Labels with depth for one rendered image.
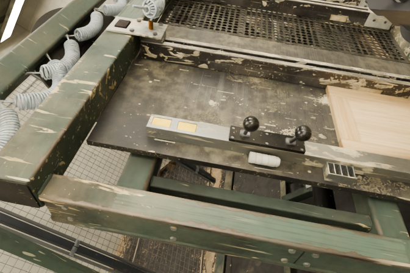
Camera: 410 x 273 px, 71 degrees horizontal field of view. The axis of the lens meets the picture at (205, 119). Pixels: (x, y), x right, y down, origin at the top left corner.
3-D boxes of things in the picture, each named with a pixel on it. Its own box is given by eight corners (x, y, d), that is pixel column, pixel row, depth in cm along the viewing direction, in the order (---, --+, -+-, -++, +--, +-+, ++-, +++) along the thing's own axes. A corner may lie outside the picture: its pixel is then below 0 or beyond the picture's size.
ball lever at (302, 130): (294, 151, 76) (313, 141, 63) (280, 148, 76) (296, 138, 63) (296, 137, 77) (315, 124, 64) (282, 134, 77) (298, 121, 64)
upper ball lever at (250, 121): (250, 143, 76) (259, 131, 63) (235, 140, 76) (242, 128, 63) (252, 129, 77) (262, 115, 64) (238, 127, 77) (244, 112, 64)
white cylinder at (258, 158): (247, 164, 75) (277, 170, 74) (249, 158, 73) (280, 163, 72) (248, 156, 77) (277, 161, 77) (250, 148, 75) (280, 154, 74)
